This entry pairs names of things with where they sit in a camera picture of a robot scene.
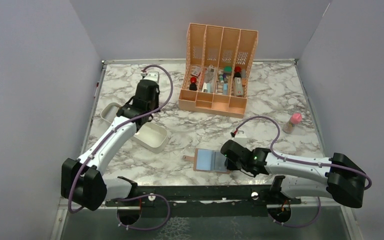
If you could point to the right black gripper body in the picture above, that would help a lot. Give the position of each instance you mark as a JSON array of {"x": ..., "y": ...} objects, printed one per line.
[{"x": 236, "y": 165}]

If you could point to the brown leather card holder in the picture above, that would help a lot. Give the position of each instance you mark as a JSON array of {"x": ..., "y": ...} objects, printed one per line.
[{"x": 206, "y": 160}]

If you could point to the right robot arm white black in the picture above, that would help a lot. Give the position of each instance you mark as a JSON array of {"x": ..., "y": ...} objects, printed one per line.
[{"x": 336, "y": 177}]

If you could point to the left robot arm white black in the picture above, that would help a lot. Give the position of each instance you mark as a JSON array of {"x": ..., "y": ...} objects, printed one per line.
[{"x": 82, "y": 178}]

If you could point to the white plastic tray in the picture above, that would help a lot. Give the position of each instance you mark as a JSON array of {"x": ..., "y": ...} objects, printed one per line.
[{"x": 150, "y": 136}]

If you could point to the red black stamp left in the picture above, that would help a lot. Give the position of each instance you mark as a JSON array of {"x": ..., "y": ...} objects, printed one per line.
[{"x": 193, "y": 84}]

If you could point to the red black stamp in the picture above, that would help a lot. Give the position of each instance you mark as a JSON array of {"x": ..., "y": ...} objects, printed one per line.
[
  {"x": 237, "y": 72},
  {"x": 193, "y": 84}
]

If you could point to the pink cap small bottle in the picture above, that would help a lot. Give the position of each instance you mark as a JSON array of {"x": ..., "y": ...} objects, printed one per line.
[{"x": 291, "y": 124}]

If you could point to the peach desk organizer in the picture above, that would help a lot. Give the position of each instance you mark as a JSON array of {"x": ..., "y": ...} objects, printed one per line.
[{"x": 210, "y": 48}]

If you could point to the red black stamp right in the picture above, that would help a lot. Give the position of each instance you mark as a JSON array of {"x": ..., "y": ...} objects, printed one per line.
[{"x": 237, "y": 72}]

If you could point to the green cap bottle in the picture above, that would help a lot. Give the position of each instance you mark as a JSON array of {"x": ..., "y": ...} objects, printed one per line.
[{"x": 227, "y": 70}]

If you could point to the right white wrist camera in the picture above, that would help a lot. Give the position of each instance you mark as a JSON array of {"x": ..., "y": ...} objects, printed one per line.
[{"x": 240, "y": 138}]

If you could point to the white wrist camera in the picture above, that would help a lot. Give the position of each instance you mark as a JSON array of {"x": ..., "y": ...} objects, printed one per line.
[
  {"x": 151, "y": 76},
  {"x": 240, "y": 138}
]

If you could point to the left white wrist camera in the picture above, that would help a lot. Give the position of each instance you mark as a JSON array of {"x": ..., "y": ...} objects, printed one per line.
[{"x": 151, "y": 76}]

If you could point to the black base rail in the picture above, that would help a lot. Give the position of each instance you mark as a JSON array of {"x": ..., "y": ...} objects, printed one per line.
[{"x": 201, "y": 201}]

